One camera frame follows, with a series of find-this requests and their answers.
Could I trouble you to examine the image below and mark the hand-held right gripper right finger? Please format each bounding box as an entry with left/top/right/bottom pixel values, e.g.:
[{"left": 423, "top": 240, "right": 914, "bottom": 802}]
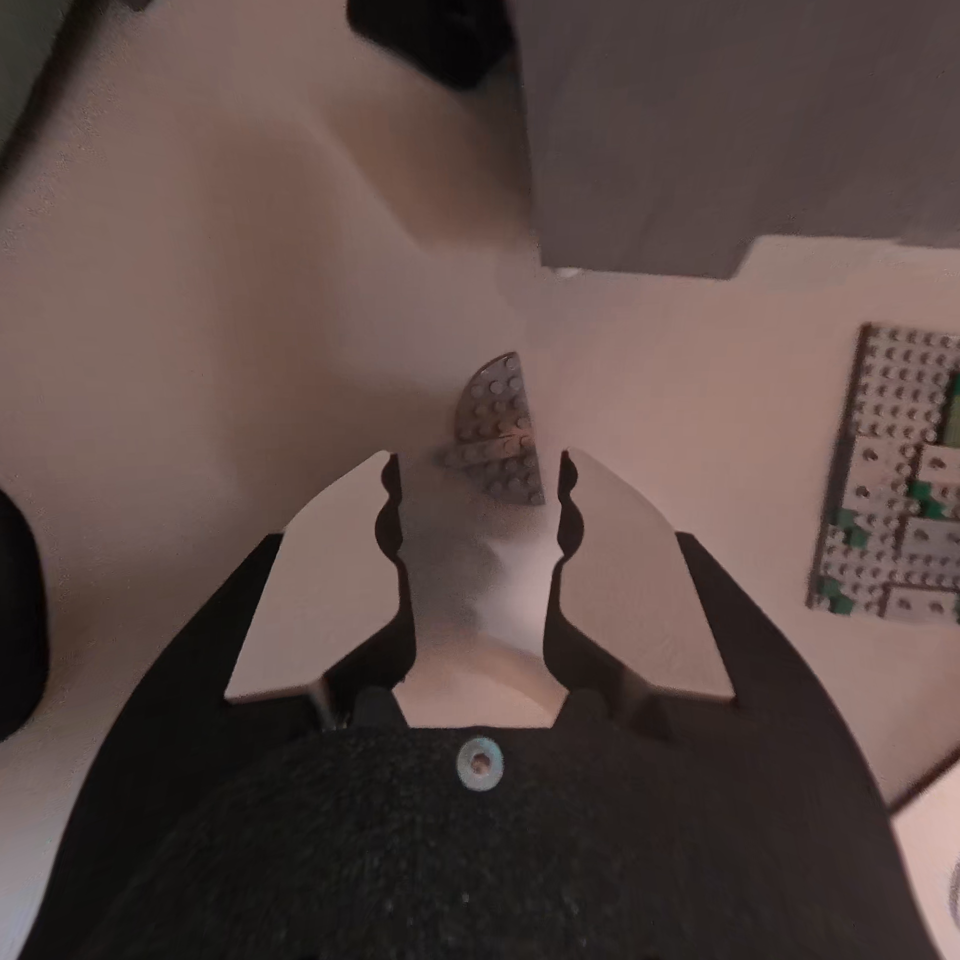
[{"left": 541, "top": 448, "right": 736, "bottom": 725}]

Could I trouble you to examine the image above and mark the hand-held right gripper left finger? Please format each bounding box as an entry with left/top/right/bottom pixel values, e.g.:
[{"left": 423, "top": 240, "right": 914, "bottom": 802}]
[{"left": 225, "top": 451, "right": 417, "bottom": 725}]

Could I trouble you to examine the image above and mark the grey half-round studded plate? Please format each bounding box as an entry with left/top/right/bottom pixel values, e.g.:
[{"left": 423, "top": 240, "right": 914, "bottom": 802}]
[{"left": 453, "top": 351, "right": 546, "bottom": 508}]

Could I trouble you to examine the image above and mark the grey square plate piece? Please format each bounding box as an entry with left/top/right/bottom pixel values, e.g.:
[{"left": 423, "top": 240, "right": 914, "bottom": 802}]
[{"left": 508, "top": 0, "right": 960, "bottom": 281}]

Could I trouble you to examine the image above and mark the grey desk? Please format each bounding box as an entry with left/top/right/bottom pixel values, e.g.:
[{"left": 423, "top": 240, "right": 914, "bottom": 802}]
[{"left": 0, "top": 0, "right": 960, "bottom": 946}]

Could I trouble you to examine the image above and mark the small grey toy plate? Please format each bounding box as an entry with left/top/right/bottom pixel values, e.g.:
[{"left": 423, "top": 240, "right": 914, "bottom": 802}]
[{"left": 433, "top": 437, "right": 539, "bottom": 468}]

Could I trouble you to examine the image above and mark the grey studded baseplate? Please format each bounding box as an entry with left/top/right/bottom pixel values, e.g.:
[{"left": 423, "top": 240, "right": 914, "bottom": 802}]
[{"left": 804, "top": 322, "right": 960, "bottom": 625}]

